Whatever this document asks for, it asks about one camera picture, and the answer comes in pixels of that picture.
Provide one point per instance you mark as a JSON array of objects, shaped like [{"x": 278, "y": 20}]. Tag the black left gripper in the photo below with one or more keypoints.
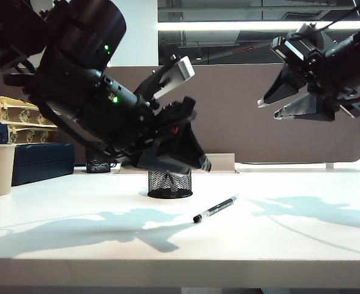
[{"x": 164, "y": 122}]

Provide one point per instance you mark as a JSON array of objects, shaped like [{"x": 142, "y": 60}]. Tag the black mug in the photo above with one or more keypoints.
[{"x": 97, "y": 167}]

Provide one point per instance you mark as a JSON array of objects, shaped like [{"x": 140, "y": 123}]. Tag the white divider bracket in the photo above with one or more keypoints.
[{"x": 329, "y": 166}]

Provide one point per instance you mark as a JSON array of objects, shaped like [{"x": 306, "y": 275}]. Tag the dark blue box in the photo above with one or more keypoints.
[{"x": 42, "y": 162}]

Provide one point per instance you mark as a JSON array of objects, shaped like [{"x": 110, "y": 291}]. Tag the clear black gel pen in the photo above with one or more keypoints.
[{"x": 216, "y": 208}]

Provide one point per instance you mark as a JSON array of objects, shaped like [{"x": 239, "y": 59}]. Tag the red ceiling light strip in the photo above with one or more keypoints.
[{"x": 243, "y": 50}]

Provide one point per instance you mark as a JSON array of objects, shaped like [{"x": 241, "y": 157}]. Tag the black mesh pen container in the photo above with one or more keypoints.
[{"x": 158, "y": 186}]

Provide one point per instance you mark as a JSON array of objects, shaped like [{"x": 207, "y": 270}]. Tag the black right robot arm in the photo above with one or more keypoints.
[{"x": 351, "y": 61}]

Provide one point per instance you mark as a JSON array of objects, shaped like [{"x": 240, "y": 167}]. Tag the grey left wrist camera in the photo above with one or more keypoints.
[{"x": 184, "y": 69}]

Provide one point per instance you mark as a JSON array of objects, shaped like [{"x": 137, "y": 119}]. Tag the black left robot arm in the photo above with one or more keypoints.
[{"x": 76, "y": 76}]

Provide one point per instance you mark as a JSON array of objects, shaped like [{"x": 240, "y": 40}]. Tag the brown desk divider panel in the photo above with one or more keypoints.
[{"x": 235, "y": 122}]

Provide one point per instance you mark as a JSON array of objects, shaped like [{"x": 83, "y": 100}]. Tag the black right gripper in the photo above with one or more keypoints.
[{"x": 324, "y": 76}]

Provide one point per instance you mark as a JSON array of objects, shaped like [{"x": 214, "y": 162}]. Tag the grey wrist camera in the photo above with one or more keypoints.
[
  {"x": 290, "y": 49},
  {"x": 184, "y": 69}
]

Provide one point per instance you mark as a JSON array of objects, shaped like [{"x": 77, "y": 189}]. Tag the long white ceiling light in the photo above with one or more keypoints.
[{"x": 229, "y": 25}]

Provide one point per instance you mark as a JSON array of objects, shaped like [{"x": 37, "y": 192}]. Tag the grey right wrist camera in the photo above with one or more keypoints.
[{"x": 290, "y": 49}]

